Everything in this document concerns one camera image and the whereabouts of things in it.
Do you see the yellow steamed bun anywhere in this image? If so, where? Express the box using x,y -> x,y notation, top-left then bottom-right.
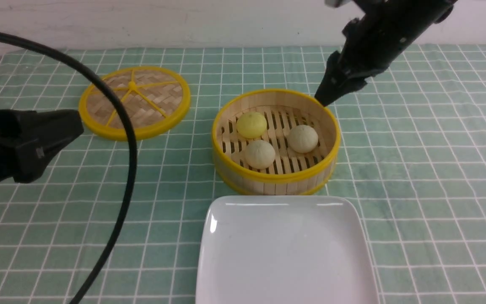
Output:
236,111 -> 267,139

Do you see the yellow rimmed bamboo steamer basket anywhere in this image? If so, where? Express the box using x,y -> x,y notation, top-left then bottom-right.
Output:
211,89 -> 341,195

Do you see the black camera cable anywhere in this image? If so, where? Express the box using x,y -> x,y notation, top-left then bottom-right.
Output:
0,28 -> 138,304

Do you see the yellow rimmed bamboo steamer lid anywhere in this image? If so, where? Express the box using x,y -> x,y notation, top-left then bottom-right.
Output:
78,67 -> 191,141

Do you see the white steamed bun front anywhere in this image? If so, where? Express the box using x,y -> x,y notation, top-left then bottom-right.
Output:
243,140 -> 276,170

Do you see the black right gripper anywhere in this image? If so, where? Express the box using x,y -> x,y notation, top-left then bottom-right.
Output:
314,0 -> 455,106

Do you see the white square plate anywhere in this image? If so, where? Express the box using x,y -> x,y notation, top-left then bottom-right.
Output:
195,195 -> 380,304

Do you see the white steamed bun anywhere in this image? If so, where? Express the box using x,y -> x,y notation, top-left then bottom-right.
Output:
287,125 -> 319,154
243,140 -> 276,170

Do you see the green checkered tablecloth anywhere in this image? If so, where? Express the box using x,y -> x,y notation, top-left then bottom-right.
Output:
0,44 -> 486,304

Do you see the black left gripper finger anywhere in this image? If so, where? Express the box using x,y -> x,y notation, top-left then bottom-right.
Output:
0,109 -> 84,184

